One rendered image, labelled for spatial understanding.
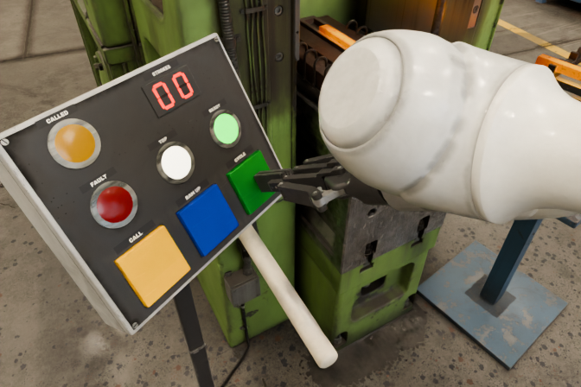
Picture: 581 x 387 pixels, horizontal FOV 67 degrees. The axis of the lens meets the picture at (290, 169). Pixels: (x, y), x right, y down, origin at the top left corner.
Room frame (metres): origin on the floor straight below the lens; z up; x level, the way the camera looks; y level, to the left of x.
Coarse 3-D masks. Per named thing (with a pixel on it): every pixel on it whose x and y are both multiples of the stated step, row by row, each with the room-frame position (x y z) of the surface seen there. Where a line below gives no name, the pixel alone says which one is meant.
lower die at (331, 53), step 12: (300, 24) 1.21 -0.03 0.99; (324, 24) 1.18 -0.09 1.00; (336, 24) 1.20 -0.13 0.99; (300, 36) 1.12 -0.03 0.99; (312, 36) 1.12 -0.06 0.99; (324, 36) 1.10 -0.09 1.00; (348, 36) 1.12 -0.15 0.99; (360, 36) 1.12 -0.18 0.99; (300, 48) 1.07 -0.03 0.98; (324, 48) 1.05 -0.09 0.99; (336, 48) 1.05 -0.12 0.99; (300, 60) 1.01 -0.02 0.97; (312, 60) 1.00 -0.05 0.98; (324, 60) 1.00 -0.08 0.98; (300, 72) 1.01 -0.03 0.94; (312, 72) 0.96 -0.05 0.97
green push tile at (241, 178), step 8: (256, 152) 0.55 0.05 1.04; (248, 160) 0.53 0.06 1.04; (256, 160) 0.54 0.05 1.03; (264, 160) 0.55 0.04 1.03; (240, 168) 0.51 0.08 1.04; (248, 168) 0.52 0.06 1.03; (256, 168) 0.53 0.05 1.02; (264, 168) 0.54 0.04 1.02; (232, 176) 0.50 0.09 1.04; (240, 176) 0.50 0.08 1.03; (248, 176) 0.51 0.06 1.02; (232, 184) 0.49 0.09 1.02; (240, 184) 0.50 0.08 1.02; (248, 184) 0.50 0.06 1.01; (256, 184) 0.51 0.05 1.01; (240, 192) 0.49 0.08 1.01; (248, 192) 0.50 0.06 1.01; (256, 192) 0.50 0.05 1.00; (272, 192) 0.52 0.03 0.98; (240, 200) 0.48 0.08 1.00; (248, 200) 0.49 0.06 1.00; (256, 200) 0.49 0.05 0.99; (264, 200) 0.50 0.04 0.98; (248, 208) 0.48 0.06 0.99; (256, 208) 0.49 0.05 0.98
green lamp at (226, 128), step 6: (222, 114) 0.56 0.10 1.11; (216, 120) 0.54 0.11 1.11; (222, 120) 0.55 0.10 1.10; (228, 120) 0.55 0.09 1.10; (234, 120) 0.56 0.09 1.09; (216, 126) 0.54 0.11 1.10; (222, 126) 0.54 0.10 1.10; (228, 126) 0.55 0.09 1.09; (234, 126) 0.56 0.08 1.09; (216, 132) 0.53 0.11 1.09; (222, 132) 0.54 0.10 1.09; (228, 132) 0.54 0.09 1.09; (234, 132) 0.55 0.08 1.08; (222, 138) 0.53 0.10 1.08; (228, 138) 0.54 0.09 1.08; (234, 138) 0.54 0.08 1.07
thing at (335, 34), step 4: (328, 24) 1.16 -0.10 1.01; (320, 28) 1.14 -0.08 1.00; (324, 28) 1.14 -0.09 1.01; (328, 28) 1.14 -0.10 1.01; (332, 28) 1.14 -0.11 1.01; (324, 32) 1.13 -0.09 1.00; (328, 32) 1.11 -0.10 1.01; (332, 32) 1.11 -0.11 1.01; (336, 32) 1.11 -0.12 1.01; (340, 32) 1.11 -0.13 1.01; (332, 36) 1.09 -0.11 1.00; (336, 36) 1.08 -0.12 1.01; (340, 36) 1.08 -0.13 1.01; (344, 36) 1.08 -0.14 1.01; (336, 40) 1.07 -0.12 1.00; (340, 40) 1.06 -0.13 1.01; (344, 40) 1.06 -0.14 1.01; (348, 40) 1.06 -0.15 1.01; (352, 40) 1.06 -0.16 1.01; (344, 44) 1.04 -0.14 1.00; (348, 44) 1.03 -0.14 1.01; (352, 44) 1.03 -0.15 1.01
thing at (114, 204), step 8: (104, 192) 0.39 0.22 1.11; (112, 192) 0.39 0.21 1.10; (120, 192) 0.40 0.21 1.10; (128, 192) 0.40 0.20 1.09; (104, 200) 0.38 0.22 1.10; (112, 200) 0.38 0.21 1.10; (120, 200) 0.39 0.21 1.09; (128, 200) 0.39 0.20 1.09; (104, 208) 0.37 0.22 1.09; (112, 208) 0.38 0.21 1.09; (120, 208) 0.38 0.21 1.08; (128, 208) 0.39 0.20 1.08; (104, 216) 0.37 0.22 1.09; (112, 216) 0.37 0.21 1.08; (120, 216) 0.38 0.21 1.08
